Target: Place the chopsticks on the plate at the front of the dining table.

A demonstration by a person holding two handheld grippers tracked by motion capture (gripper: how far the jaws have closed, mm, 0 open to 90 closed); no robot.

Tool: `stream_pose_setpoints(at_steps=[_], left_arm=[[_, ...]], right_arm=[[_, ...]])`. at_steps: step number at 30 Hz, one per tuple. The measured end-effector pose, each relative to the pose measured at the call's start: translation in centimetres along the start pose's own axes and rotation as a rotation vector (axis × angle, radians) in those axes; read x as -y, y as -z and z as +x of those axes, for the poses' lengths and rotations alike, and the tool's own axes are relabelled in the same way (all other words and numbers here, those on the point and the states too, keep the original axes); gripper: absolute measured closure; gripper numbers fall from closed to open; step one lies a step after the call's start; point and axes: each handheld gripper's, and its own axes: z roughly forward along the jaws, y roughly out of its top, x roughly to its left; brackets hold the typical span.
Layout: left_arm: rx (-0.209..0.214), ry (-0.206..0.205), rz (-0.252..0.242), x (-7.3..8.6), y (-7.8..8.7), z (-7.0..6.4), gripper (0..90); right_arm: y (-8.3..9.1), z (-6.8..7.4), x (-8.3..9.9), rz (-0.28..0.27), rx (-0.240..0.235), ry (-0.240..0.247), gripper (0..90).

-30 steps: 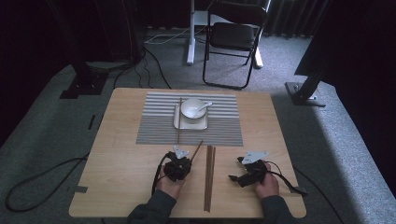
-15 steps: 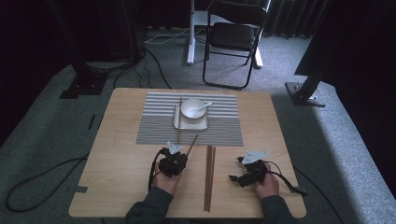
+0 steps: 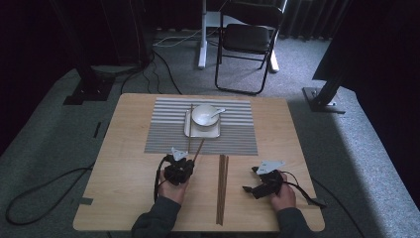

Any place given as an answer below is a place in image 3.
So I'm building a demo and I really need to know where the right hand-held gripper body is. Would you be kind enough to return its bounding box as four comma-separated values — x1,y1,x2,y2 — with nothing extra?
256,160,285,198

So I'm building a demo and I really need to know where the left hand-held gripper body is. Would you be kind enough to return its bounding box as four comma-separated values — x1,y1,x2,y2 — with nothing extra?
163,147,195,186

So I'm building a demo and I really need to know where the brown wooden chopstick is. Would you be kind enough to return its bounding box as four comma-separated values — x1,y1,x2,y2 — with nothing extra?
192,138,206,164
187,103,194,154

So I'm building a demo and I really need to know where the row of brown chopsticks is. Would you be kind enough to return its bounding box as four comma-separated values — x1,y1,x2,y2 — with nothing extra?
215,154,230,226

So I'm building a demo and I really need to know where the person's right hand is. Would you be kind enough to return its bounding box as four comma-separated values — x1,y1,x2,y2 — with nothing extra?
268,171,297,212

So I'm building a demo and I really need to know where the person's left hand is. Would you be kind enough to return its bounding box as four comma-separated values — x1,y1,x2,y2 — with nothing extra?
157,170,190,206

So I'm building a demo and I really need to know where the white square plate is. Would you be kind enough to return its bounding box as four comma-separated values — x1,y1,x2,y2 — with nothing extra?
183,108,222,139

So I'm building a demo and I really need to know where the grey striped placemat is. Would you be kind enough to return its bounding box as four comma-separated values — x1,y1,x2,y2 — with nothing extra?
144,96,260,157

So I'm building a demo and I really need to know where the white bowl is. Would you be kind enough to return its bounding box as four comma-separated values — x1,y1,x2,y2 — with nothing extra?
191,103,221,132

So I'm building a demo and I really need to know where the white spoon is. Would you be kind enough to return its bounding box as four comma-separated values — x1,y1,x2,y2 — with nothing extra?
199,107,227,124

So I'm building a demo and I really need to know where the black stand with base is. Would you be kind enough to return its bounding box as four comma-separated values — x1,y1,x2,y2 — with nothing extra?
49,0,116,106

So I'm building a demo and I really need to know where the black folding chair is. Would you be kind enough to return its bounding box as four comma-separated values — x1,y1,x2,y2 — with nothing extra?
214,0,285,96

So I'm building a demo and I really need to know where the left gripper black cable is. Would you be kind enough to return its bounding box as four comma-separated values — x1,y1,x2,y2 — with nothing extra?
153,155,171,203

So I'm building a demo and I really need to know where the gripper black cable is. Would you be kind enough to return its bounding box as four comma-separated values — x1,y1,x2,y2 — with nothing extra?
281,171,328,209
153,155,171,203

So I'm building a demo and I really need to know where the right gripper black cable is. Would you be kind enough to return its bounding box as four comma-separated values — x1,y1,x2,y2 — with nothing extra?
281,171,328,209

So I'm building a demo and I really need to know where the thin black floor cable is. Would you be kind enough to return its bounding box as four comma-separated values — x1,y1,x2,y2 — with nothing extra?
311,178,365,238

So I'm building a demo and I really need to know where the metal stand with base plate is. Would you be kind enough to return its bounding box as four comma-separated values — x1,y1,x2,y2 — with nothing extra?
302,63,351,115

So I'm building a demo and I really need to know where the bundle of black cables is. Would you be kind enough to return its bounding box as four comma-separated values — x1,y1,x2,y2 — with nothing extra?
120,49,183,95

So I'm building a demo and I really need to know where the white cable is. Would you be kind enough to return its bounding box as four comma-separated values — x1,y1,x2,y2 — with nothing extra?
153,28,221,48

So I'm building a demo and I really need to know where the long black floor cable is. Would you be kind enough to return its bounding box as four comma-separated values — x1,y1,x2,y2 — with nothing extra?
4,163,97,226

